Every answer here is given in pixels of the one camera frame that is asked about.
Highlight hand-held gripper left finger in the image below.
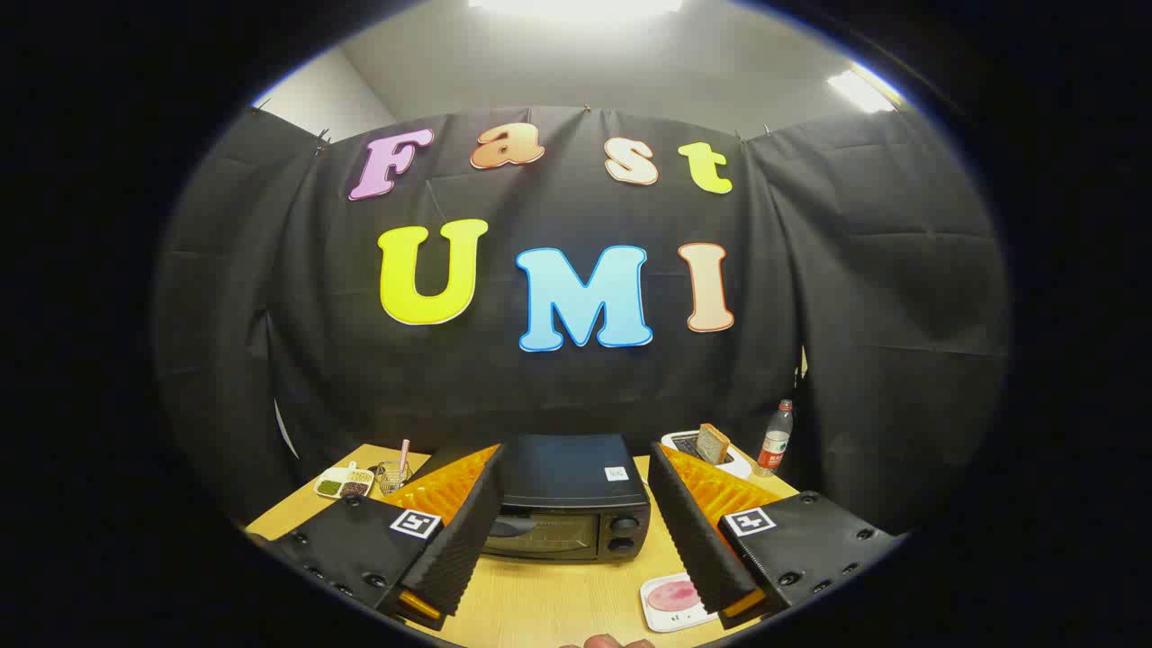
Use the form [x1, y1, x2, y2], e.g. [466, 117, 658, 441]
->
[245, 443, 507, 631]

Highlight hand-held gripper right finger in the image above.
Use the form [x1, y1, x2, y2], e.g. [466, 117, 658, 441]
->
[648, 441, 905, 629]

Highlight pink ham slice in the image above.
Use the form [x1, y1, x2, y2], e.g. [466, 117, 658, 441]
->
[646, 580, 703, 613]

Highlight white square plate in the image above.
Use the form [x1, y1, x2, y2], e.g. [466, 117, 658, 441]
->
[639, 571, 721, 634]

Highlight black toaster oven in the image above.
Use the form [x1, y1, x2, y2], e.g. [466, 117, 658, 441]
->
[481, 434, 652, 563]

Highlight white pop-up toaster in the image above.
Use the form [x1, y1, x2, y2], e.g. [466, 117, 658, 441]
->
[660, 430, 752, 480]

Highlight brown bread slice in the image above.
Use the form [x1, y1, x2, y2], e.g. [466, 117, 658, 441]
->
[696, 423, 732, 465]

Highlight clear water bottle red label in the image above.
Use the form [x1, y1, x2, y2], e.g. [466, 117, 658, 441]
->
[754, 399, 795, 478]

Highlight white divided dish of beans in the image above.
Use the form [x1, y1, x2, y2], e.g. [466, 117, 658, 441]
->
[313, 461, 375, 500]

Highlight ceiling light panel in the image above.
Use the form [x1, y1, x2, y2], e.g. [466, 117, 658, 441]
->
[468, 0, 685, 17]
[826, 68, 898, 114]

